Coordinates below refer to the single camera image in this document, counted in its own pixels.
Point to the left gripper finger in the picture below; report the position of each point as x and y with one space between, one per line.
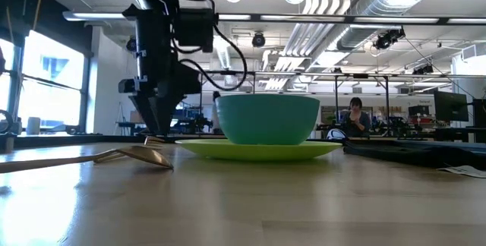
146 113
163 113

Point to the gold spoon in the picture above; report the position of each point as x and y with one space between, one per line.
148 155

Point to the lime green plate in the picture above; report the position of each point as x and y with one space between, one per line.
258 151

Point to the teal plastic bowl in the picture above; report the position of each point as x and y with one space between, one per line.
266 118

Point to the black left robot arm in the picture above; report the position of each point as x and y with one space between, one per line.
152 29

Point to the bright window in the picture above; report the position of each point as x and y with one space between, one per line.
53 79

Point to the black ceiling dome fixture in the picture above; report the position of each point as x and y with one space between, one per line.
258 40

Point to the white cylinder container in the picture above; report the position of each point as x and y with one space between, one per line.
33 126

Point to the black and white ball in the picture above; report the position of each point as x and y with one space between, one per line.
336 134

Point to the black beam with light strips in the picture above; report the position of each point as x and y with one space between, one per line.
341 19

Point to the person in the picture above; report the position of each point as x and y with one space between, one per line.
357 122

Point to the black folded cloth napkin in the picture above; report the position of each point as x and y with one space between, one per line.
410 153

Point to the black computer monitor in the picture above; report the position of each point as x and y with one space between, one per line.
451 105

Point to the white napkin label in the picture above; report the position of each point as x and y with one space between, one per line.
465 171

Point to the black aluminium table frame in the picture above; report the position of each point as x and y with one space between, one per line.
57 139

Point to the silver ceiling duct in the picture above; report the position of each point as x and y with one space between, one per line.
379 7

